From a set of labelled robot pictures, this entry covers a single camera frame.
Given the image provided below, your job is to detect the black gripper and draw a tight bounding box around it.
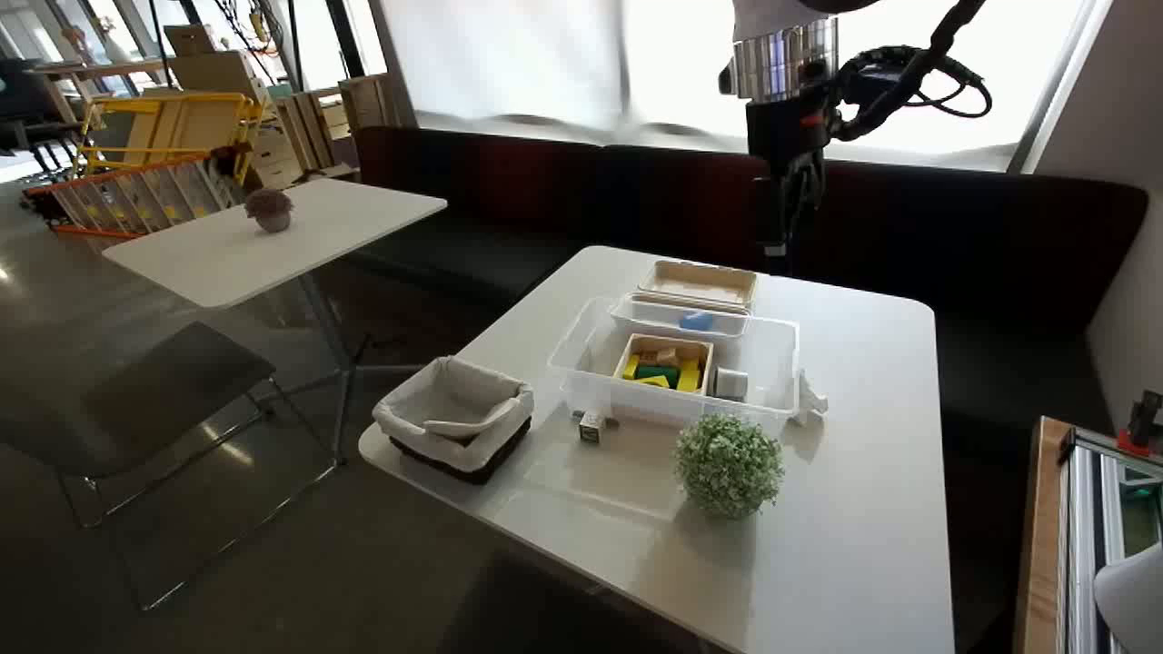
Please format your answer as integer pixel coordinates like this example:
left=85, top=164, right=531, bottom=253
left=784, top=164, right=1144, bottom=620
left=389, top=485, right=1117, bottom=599
left=740, top=91, right=838, bottom=265

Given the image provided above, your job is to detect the light wooden block box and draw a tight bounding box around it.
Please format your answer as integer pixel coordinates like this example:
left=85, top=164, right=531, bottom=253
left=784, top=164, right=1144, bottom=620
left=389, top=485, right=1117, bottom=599
left=612, top=329, right=721, bottom=401

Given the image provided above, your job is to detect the light wooden box lid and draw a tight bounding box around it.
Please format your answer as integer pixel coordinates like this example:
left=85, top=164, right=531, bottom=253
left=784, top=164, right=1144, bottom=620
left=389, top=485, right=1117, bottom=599
left=629, top=257, right=758, bottom=316

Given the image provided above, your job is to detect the black bench sofa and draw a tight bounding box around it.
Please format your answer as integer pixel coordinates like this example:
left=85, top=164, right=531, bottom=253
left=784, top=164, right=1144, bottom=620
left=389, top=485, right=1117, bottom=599
left=345, top=122, right=1151, bottom=654

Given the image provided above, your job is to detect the crumpled white plastic piece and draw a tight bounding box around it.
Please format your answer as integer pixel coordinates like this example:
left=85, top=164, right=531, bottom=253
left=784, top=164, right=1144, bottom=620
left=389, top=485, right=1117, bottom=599
left=791, top=374, right=835, bottom=428

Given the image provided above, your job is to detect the green ball plant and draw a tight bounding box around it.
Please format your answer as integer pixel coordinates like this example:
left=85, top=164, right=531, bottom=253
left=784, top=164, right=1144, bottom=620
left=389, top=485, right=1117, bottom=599
left=674, top=415, right=787, bottom=523

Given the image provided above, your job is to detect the white window blind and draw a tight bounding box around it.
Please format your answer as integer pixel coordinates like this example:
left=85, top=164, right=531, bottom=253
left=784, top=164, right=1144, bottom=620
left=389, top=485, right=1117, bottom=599
left=377, top=0, right=1111, bottom=175

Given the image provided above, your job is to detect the white square bowl stack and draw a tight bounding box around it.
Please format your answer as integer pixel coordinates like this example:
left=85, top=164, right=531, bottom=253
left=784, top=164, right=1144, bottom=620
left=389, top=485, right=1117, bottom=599
left=371, top=353, right=537, bottom=485

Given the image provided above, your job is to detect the red clamp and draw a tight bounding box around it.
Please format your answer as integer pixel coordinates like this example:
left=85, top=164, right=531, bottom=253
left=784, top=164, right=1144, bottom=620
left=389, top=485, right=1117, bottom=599
left=1117, top=387, right=1163, bottom=461

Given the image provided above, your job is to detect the wooden side shelf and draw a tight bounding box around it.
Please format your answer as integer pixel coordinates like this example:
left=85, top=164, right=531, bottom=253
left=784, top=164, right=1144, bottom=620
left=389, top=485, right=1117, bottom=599
left=1014, top=415, right=1163, bottom=654

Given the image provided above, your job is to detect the white folding table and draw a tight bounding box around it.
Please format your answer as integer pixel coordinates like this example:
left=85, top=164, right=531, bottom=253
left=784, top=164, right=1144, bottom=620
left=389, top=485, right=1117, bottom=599
left=101, top=175, right=449, bottom=468

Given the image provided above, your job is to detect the white lamp shade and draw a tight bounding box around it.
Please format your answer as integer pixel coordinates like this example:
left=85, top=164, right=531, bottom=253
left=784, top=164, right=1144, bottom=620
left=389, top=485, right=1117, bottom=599
left=1089, top=540, right=1163, bottom=654

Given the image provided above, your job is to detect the yellow cart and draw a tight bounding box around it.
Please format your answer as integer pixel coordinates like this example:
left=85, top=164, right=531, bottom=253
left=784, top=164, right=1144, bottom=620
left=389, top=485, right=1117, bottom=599
left=78, top=88, right=270, bottom=178

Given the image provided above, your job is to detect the orange ladder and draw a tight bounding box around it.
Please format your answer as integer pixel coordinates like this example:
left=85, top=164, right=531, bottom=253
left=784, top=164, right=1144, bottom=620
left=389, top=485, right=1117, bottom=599
left=18, top=150, right=250, bottom=243

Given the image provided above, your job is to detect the dark folding chair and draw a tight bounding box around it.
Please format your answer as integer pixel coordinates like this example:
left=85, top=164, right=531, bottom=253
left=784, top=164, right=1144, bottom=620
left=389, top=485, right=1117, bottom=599
left=0, top=316, right=345, bottom=614

